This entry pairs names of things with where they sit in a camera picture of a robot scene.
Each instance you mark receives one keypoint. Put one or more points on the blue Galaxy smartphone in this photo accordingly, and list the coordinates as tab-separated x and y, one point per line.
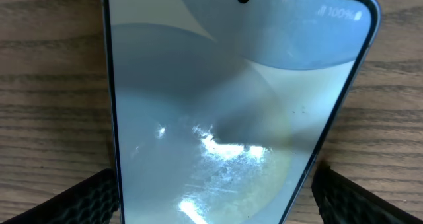
220	107

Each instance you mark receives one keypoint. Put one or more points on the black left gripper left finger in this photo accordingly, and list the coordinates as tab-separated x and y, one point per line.
92	201

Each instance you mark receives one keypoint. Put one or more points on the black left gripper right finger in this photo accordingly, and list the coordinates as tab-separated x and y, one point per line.
341	201

